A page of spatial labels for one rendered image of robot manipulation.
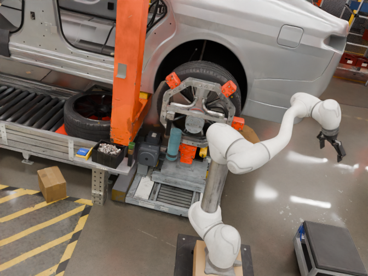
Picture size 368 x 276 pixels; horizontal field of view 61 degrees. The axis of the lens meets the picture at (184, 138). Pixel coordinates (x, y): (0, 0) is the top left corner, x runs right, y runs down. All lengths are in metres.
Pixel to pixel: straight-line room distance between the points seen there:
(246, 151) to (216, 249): 0.64
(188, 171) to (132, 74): 1.06
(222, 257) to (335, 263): 0.91
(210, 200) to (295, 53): 1.38
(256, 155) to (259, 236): 1.45
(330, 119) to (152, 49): 1.53
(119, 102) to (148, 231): 1.03
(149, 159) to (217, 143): 1.27
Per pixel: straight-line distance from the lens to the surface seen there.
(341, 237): 2.66
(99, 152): 2.35
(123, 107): 2.31
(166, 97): 2.32
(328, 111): 1.73
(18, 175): 3.07
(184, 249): 2.14
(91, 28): 3.70
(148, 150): 2.67
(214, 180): 1.66
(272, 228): 2.92
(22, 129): 2.96
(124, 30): 2.10
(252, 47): 2.56
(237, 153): 1.43
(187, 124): 2.23
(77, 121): 2.80
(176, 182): 2.79
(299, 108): 1.80
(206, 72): 2.31
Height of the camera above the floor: 2.00
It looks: 34 degrees down
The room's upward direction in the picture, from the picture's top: 12 degrees clockwise
